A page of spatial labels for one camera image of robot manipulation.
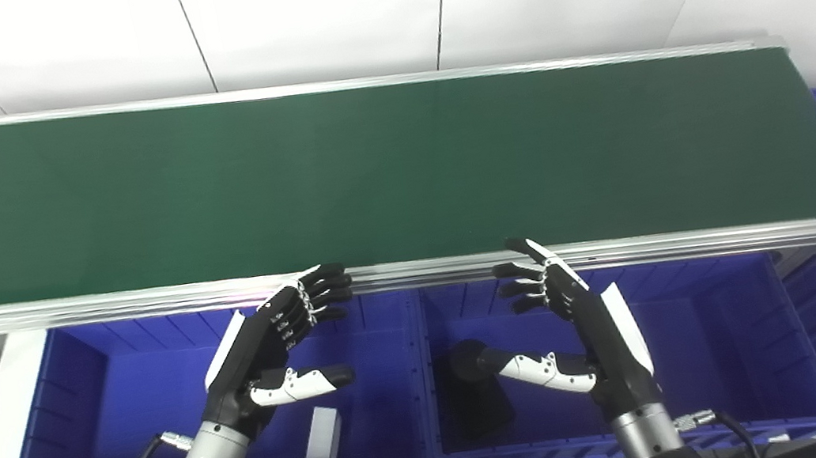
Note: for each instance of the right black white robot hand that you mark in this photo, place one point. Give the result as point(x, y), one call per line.
point(607, 337)

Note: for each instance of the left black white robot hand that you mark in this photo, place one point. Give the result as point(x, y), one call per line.
point(250, 355)

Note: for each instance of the white square part with hole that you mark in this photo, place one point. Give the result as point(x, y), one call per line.
point(323, 436)

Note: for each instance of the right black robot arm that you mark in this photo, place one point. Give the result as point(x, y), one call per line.
point(660, 457)

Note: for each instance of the green conveyor belt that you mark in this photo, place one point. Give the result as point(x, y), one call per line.
point(146, 299)
point(368, 171)

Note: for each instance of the black cylindrical part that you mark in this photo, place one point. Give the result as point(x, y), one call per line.
point(481, 410)

